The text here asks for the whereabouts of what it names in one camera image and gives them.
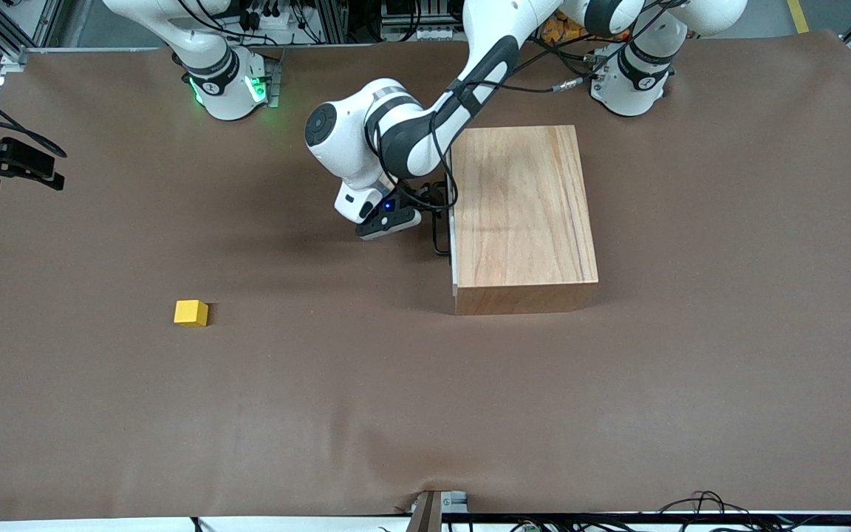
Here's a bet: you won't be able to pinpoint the wooden drawer with black handle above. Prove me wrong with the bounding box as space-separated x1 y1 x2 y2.
433 144 460 296

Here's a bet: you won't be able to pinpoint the light wooden drawer cabinet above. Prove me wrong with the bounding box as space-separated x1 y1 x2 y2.
452 125 601 317

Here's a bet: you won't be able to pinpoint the small yellow block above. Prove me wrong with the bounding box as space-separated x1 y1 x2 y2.
174 299 210 328

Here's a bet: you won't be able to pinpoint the white power strip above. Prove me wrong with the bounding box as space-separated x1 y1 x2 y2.
383 24 465 42

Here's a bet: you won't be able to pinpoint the brown paper table cover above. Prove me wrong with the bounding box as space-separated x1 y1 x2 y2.
0 30 851 522

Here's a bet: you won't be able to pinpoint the bag of orange items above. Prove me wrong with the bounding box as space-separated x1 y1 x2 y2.
541 10 590 44

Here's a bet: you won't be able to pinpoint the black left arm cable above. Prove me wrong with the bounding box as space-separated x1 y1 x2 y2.
366 0 685 215

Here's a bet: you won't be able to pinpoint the grey metal table bracket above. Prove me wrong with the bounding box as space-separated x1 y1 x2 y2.
409 490 468 532

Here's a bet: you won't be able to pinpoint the black cable with green connector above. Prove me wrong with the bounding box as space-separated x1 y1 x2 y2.
503 517 618 532

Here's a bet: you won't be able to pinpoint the looped black cables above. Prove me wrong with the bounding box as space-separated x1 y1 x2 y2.
658 490 851 532

